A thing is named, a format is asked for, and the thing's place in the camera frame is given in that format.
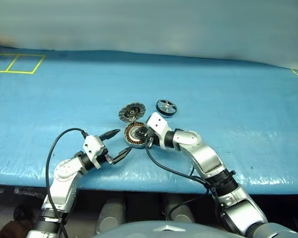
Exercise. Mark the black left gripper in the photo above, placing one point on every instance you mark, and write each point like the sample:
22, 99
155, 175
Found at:
109, 159

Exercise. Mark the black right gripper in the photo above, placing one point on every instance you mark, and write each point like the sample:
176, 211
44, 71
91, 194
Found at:
150, 138

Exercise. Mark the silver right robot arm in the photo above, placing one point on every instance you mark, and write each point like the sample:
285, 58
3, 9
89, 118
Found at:
206, 156

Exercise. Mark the grey rounded block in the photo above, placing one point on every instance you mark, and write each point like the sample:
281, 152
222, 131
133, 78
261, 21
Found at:
111, 215
180, 210

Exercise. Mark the blue plastic table cover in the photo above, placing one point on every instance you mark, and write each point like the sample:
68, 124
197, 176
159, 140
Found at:
213, 99

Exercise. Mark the grey robot torso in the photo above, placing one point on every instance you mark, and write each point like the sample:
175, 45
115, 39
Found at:
164, 233

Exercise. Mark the black lumpy object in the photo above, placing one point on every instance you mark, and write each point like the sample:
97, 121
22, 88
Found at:
22, 212

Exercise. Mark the yellow tape double square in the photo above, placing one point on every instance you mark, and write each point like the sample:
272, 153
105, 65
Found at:
15, 72

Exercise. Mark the brown rounded object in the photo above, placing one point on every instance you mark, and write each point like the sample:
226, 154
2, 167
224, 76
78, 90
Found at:
12, 230

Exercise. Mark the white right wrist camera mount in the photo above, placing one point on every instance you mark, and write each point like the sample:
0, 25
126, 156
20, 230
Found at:
159, 122

